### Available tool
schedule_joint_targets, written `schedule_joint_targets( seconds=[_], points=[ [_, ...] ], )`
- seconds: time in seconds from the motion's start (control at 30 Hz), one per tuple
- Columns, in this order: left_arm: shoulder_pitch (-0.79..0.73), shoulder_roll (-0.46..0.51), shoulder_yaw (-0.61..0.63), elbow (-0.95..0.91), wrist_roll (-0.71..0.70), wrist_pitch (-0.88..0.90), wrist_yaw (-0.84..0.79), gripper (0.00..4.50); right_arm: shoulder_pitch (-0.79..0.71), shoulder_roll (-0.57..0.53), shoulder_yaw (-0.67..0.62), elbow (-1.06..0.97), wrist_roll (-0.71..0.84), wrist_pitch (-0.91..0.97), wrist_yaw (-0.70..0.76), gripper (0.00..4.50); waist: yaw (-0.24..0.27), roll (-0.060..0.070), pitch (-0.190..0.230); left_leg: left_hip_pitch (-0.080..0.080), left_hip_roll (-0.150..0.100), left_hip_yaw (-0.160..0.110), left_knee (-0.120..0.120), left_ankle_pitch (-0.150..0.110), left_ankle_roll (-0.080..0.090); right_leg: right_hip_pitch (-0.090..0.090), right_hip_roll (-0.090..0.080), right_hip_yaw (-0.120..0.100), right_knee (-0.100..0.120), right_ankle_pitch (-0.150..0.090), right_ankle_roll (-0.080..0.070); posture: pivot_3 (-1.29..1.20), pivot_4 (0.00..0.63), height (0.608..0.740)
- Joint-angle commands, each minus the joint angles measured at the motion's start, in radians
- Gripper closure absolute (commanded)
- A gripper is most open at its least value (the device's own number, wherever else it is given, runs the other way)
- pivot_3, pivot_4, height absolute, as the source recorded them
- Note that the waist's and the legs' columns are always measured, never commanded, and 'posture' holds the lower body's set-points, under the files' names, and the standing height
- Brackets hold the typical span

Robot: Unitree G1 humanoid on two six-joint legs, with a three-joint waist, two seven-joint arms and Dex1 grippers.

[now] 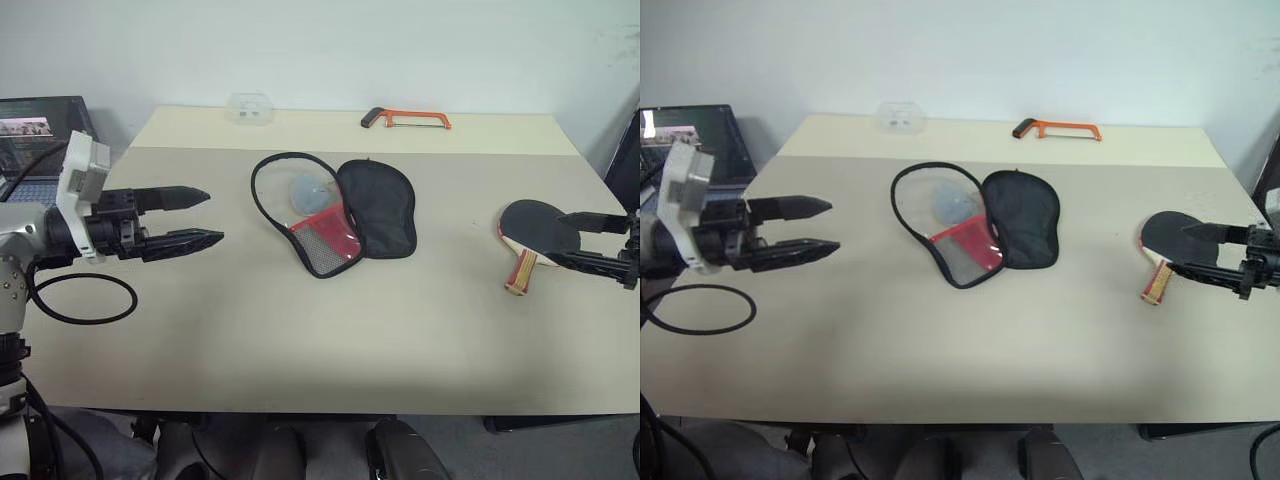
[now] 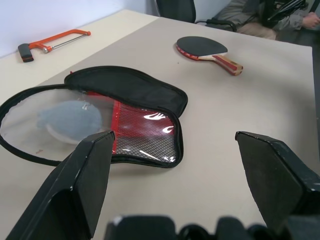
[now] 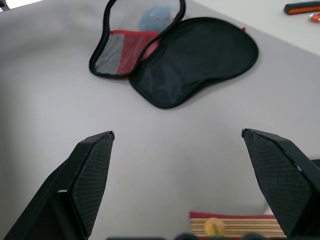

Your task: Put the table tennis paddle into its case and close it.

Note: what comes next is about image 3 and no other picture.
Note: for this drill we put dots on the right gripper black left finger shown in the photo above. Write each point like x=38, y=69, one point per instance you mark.
x=75, y=190

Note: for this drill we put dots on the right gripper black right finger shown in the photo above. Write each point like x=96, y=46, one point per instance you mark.
x=282, y=180

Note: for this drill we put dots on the black and red paddle case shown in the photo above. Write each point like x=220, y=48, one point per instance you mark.
x=195, y=62

